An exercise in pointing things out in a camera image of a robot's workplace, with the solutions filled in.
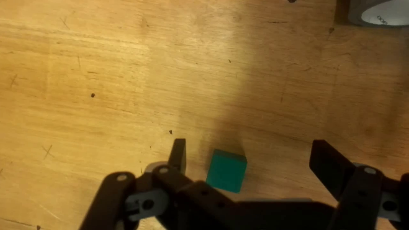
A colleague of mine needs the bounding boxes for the grey duct tape roll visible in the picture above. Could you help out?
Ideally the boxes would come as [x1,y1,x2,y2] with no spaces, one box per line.
[336,0,409,29]

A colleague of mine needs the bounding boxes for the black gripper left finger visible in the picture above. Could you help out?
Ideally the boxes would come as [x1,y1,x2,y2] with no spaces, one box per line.
[78,137,273,230]

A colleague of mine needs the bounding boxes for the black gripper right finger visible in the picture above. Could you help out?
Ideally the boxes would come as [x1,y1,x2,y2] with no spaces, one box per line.
[308,137,409,230]

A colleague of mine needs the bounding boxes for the green cube block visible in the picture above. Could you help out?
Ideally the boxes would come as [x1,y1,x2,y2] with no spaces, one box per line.
[205,148,249,194]

